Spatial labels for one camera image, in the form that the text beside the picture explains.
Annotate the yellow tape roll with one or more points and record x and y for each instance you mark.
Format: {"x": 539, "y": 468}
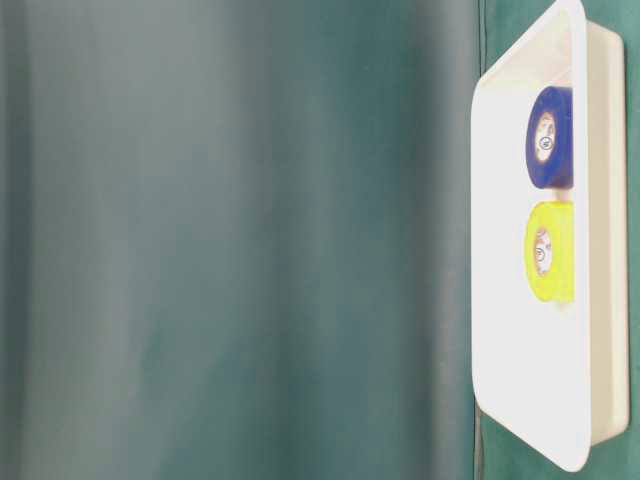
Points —
{"x": 549, "y": 251}

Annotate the blue tape roll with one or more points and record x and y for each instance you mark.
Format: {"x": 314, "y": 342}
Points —
{"x": 549, "y": 139}

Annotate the white plastic tray case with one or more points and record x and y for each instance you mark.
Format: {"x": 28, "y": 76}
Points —
{"x": 554, "y": 374}

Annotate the green table cloth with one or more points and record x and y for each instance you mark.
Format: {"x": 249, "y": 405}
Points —
{"x": 235, "y": 240}

